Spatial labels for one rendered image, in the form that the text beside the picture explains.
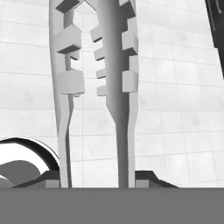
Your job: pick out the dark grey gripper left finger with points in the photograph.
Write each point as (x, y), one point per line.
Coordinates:
(48, 179)

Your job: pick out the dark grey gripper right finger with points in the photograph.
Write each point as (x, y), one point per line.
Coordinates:
(147, 179)

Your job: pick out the grey metal tongs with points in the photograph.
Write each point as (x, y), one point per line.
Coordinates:
(119, 87)

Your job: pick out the white plate with black rim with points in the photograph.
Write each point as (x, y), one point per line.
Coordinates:
(20, 157)

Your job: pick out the black oven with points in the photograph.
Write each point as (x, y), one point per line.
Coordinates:
(217, 26)

